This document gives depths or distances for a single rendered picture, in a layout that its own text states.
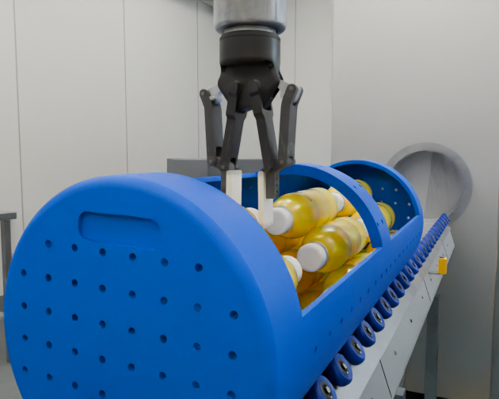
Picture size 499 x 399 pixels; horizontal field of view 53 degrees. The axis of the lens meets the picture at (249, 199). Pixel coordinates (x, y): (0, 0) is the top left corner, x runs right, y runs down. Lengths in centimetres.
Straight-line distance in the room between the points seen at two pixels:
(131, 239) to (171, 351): 10
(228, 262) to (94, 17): 467
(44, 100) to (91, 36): 78
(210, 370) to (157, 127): 507
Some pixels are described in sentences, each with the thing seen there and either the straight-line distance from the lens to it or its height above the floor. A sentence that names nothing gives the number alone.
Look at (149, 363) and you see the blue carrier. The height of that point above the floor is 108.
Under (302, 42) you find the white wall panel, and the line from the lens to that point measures 606.
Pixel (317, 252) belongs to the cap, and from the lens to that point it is 70.
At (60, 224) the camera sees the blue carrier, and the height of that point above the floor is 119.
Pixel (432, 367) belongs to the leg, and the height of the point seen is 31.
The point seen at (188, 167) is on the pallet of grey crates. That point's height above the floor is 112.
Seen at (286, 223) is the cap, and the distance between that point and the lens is 71.
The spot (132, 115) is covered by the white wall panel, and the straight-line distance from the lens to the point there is 517.
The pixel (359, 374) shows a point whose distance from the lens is 80.
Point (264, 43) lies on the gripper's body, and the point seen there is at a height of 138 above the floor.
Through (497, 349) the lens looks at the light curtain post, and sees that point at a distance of 184.
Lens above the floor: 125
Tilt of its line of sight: 5 degrees down
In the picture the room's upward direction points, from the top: straight up
